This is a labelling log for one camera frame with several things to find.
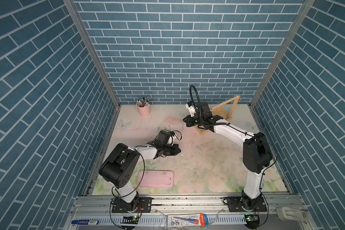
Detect toothpaste box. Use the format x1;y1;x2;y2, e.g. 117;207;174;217
167;213;209;227

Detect pink plastic tray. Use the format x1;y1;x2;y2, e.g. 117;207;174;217
137;170;174;188

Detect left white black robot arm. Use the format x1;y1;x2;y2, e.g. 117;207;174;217
99;130;182;204

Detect white plastic bracket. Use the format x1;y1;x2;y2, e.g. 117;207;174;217
276;207;304;221

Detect wooden jewelry display stand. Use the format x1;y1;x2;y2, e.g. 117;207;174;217
195;95;240;135

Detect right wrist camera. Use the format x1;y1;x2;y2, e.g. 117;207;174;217
186;101;196;117

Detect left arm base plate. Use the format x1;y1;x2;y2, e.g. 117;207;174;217
111;196;152;213

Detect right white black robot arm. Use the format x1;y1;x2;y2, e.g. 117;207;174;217
183;85;274;211

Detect pink pen holder cup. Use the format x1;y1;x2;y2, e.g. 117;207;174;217
136;102;150;117

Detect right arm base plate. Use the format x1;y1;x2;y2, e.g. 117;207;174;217
222;195;267;212

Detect pens in cup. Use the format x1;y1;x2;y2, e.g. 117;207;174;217
136;97;150;108

